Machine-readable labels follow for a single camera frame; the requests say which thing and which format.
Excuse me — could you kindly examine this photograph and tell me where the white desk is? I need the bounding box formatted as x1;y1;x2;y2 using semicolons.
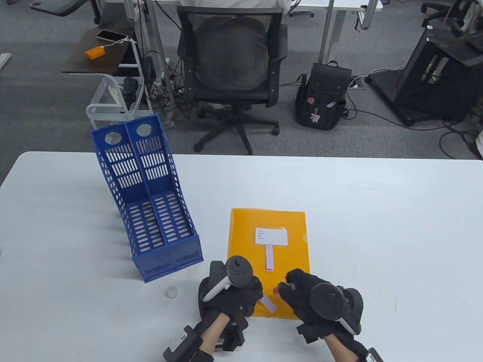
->
291;0;381;64

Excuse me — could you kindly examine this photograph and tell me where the black handheld device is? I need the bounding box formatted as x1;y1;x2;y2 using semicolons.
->
123;77;139;108

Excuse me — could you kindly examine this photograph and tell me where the blue plastic file rack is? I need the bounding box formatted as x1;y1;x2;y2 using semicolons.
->
91;115;204;283

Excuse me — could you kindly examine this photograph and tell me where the brown side table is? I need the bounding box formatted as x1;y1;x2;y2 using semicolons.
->
62;28;138;75

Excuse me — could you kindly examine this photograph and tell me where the person's right hand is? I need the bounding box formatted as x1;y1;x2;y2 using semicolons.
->
277;268;359;343

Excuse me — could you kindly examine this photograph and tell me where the black swivel chair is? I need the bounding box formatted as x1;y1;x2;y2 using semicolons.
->
421;0;478;29

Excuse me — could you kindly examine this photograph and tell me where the orange L-shaped folder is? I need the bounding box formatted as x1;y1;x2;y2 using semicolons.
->
226;208;311;321

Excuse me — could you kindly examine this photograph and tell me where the white charging cable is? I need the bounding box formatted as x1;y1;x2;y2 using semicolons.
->
103;37;137;49

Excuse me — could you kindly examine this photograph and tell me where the black mesh office chair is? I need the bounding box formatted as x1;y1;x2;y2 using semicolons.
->
177;7;288;156

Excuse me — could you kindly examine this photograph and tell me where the grey metal desk frame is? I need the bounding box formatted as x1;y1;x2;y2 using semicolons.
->
102;0;178;129

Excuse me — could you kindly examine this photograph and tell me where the white rolling cart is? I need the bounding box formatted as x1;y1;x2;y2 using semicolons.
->
86;74;153;130

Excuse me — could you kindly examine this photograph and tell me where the black backpack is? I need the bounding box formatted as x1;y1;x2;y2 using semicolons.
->
294;60;352;131

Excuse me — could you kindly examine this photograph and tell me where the black equipment stand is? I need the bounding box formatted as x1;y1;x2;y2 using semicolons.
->
368;21;483;127

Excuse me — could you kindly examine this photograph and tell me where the person's right forearm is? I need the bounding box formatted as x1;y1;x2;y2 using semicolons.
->
325;334;365;362

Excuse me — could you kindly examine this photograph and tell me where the white smartphone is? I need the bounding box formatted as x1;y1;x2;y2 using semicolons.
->
96;29;128;42

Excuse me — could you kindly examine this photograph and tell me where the person's left forearm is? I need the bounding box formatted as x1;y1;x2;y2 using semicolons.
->
200;313;231;355

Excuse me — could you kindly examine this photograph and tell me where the white paper label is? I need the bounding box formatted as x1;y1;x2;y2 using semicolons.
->
255;227;288;246

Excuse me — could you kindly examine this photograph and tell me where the person's left hand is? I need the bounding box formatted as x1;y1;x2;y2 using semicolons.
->
198;276;263;331

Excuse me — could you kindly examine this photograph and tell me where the dark grey chair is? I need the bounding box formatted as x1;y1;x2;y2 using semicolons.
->
29;0;102;25

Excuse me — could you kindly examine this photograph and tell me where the black and white hand controller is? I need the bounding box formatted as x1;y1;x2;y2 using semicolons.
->
202;256;253;302
310;283;363;335

